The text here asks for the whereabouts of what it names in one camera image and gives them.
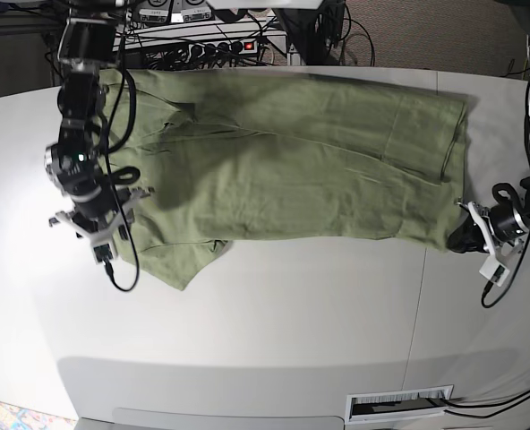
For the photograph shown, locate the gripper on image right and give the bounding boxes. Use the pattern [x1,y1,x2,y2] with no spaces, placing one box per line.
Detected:
[447,204,527,254]

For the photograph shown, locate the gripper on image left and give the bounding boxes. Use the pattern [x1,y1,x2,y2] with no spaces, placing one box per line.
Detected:
[70,185,117,228]

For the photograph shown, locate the green T-shirt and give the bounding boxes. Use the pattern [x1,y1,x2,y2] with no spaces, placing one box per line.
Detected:
[100,69,467,289]

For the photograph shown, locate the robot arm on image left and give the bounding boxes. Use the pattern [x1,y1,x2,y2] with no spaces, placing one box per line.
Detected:
[45,11,116,232]

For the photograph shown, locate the white power strip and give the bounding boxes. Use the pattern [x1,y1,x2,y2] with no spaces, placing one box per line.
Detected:
[148,38,288,62]

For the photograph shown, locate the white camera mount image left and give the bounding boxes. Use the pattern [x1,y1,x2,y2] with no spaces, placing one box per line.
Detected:
[48,187,153,264]

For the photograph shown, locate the white camera mount image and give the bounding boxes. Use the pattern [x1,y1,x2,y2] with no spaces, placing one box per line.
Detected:
[48,187,153,264]
[457,201,529,287]

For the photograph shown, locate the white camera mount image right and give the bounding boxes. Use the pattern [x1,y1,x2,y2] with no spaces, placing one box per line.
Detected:
[457,201,529,287]

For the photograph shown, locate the table cable grommet slot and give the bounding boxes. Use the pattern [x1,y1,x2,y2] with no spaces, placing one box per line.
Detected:
[345,385,454,425]

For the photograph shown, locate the black cables near grommet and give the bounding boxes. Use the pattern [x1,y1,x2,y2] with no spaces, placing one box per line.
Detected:
[425,383,530,420]

